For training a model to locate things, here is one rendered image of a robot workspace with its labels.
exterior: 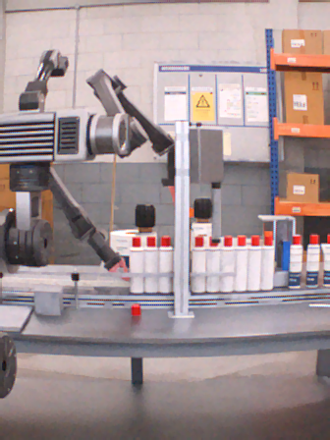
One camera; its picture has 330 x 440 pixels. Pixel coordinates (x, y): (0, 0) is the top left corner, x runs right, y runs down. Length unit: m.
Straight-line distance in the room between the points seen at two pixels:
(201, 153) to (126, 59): 4.85
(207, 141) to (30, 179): 0.70
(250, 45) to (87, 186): 2.23
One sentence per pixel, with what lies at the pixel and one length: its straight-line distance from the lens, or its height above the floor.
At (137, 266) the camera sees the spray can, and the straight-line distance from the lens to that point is 2.60.
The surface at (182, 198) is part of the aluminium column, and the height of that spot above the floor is 1.23.
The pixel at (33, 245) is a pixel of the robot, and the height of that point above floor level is 1.14.
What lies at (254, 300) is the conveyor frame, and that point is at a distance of 2.63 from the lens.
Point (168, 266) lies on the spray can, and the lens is 2.61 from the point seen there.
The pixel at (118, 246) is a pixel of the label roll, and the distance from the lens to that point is 3.12.
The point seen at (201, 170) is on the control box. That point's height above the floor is 1.33.
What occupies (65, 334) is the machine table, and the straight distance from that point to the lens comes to 2.24.
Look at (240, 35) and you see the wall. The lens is 7.08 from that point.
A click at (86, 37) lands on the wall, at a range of 7.36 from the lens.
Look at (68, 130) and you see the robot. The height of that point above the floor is 1.47.
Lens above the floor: 1.43
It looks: 6 degrees down
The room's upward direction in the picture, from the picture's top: straight up
